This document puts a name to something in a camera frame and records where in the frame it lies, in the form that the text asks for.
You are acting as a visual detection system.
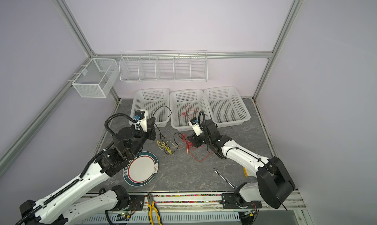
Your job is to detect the white wire wall shelf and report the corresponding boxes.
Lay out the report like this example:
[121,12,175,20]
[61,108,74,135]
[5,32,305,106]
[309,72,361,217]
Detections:
[118,50,208,82]

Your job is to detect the silver wrench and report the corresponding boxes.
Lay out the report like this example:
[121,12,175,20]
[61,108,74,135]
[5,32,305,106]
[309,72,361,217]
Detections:
[213,167,236,189]

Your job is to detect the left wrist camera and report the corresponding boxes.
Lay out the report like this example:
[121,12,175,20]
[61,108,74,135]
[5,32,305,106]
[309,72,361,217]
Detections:
[134,109,148,132]

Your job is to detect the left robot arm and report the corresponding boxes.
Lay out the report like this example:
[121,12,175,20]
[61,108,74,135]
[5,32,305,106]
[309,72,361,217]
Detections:
[17,110,156,225]

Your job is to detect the yellow handled pliers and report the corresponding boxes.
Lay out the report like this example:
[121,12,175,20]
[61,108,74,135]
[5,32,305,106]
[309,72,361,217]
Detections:
[147,193,163,225]

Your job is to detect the white vented cable duct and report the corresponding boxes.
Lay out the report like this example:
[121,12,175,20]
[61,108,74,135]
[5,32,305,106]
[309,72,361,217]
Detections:
[69,212,241,225]

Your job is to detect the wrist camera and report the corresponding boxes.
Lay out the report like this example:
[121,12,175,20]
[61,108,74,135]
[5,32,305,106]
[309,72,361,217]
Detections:
[189,117,203,137]
[134,109,148,132]

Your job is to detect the green rimmed white plate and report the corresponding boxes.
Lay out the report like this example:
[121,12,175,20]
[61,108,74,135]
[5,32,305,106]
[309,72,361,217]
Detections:
[123,151,159,187]

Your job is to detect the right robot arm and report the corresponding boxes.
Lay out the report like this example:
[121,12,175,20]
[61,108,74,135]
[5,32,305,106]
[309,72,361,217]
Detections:
[188,118,296,209]

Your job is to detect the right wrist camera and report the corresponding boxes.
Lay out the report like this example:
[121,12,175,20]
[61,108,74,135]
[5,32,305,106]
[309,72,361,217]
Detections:
[189,117,203,137]

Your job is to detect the right white plastic basket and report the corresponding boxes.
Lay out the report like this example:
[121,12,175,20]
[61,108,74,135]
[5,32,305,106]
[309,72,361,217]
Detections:
[204,86,251,128]

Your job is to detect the yellow cable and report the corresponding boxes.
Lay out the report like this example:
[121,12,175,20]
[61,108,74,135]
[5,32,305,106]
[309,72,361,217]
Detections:
[156,140,174,155]

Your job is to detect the white yellow work glove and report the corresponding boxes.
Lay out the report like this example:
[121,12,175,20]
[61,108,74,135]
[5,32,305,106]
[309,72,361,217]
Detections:
[243,167,254,177]

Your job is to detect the white plastic basket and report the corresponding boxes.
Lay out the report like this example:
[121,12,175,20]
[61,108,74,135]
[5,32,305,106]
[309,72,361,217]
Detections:
[204,86,251,128]
[130,88,171,128]
[169,89,211,132]

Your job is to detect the red cable with clips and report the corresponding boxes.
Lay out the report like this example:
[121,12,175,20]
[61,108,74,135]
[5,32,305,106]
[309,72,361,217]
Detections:
[179,133,214,163]

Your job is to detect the middle white plastic basket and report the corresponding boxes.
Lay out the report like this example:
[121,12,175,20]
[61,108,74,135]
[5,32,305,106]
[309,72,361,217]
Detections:
[169,89,211,132]

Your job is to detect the black cable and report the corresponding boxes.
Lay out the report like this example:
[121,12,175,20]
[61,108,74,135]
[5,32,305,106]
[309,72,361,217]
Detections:
[151,105,185,155]

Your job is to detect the left white plastic basket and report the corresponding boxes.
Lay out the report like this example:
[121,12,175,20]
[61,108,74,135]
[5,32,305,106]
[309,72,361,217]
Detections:
[130,88,171,128]

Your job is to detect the white mesh wall box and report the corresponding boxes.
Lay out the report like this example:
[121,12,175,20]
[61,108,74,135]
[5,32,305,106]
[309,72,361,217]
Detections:
[72,58,119,98]

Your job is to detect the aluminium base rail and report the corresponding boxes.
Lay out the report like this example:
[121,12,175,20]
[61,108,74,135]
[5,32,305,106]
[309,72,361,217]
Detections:
[58,191,307,215]

